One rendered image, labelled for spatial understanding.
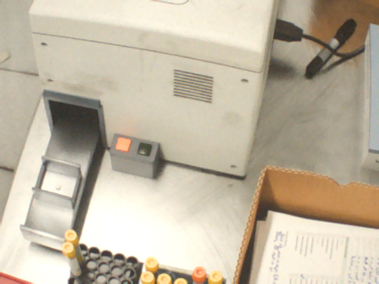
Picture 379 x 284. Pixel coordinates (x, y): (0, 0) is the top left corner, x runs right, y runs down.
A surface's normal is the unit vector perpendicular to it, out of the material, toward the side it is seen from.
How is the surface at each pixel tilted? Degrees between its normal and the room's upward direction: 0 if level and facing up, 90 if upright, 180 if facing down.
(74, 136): 0
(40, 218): 0
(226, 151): 90
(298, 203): 89
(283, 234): 2
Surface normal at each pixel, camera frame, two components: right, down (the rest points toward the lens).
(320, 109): 0.01, -0.48
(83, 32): -0.23, 0.85
